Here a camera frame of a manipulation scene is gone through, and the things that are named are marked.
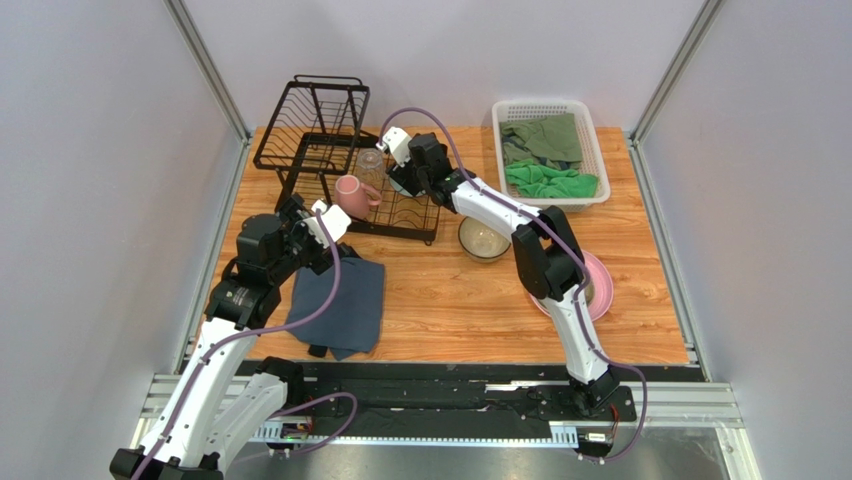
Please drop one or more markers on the brown speckled bowl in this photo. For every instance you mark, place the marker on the brown speckled bowl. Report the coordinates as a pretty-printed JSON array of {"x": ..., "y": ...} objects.
[{"x": 481, "y": 243}]

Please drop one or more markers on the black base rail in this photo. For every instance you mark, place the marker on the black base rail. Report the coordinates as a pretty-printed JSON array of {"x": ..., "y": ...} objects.
[{"x": 447, "y": 402}]

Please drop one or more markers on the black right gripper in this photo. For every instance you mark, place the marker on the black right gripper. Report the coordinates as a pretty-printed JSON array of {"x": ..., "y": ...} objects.
[{"x": 405, "y": 175}]

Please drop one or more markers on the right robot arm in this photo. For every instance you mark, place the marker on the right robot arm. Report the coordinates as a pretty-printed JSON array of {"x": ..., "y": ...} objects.
[{"x": 549, "y": 262}]

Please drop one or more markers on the clear glass plate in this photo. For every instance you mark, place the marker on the clear glass plate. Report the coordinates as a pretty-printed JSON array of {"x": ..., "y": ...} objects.
[{"x": 589, "y": 293}]

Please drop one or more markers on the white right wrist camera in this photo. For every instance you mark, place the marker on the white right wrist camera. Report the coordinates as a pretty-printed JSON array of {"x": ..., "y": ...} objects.
[{"x": 394, "y": 142}]

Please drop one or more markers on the aluminium frame post right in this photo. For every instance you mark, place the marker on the aluminium frame post right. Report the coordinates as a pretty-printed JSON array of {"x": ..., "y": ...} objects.
[{"x": 686, "y": 50}]

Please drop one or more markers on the aluminium front rail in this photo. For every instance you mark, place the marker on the aluminium front rail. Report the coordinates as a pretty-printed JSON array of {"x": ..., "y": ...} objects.
[{"x": 669, "y": 405}]

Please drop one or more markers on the aluminium frame post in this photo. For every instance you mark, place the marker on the aluminium frame post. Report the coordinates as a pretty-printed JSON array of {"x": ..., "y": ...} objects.
[
  {"x": 686, "y": 50},
  {"x": 193, "y": 38}
]

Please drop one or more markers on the olive green cloth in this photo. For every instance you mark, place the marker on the olive green cloth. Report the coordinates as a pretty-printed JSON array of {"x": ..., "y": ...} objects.
[{"x": 551, "y": 141}]

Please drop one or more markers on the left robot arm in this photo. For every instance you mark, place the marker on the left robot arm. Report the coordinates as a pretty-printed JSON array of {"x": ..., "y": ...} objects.
[{"x": 195, "y": 437}]

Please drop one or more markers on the clear drinking glass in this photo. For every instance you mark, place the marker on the clear drinking glass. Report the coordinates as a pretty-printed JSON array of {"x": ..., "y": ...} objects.
[{"x": 370, "y": 167}]

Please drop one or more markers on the light blue ribbed bowl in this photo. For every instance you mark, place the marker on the light blue ribbed bowl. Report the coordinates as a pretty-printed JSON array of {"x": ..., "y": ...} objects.
[{"x": 399, "y": 186}]

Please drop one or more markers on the dark blue cloth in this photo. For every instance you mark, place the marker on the dark blue cloth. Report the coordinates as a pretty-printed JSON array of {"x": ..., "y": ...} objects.
[{"x": 351, "y": 324}]

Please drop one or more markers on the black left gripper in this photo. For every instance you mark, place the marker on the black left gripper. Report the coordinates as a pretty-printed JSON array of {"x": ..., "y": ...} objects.
[{"x": 320, "y": 258}]

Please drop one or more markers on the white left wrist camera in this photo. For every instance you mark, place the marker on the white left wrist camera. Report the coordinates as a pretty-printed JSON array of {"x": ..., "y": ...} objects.
[{"x": 327, "y": 224}]

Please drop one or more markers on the white plastic basket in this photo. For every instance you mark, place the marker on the white plastic basket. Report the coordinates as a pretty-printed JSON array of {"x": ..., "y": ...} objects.
[{"x": 592, "y": 163}]

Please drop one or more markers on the pink mug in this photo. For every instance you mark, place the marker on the pink mug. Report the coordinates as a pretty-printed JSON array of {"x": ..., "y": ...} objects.
[{"x": 355, "y": 197}]

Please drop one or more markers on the large pink plate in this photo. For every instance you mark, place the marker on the large pink plate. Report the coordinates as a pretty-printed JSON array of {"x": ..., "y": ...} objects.
[{"x": 604, "y": 286}]

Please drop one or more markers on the black wire dish rack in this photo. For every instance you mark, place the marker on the black wire dish rack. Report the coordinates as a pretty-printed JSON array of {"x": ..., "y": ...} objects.
[{"x": 314, "y": 137}]

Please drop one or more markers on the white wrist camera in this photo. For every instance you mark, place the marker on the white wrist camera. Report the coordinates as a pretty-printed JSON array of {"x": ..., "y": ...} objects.
[
  {"x": 394, "y": 142},
  {"x": 327, "y": 224}
]

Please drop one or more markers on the bright green cloth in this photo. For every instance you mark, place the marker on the bright green cloth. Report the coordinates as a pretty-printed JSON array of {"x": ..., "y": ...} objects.
[{"x": 533, "y": 180}]

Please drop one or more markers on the aluminium frame post left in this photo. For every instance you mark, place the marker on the aluminium frame post left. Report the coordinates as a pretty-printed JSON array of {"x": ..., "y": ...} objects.
[{"x": 193, "y": 38}]

